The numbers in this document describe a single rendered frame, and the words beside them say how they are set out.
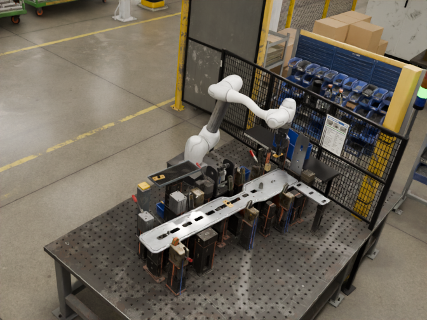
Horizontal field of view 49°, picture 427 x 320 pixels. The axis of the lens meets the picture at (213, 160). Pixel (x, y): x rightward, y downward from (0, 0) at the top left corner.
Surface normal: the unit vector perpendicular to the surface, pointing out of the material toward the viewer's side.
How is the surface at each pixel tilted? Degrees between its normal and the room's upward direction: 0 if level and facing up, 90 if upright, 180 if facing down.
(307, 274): 0
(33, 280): 0
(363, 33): 90
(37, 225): 0
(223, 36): 92
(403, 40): 90
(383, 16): 90
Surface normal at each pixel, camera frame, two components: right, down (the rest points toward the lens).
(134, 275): 0.11, -0.83
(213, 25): -0.66, 0.37
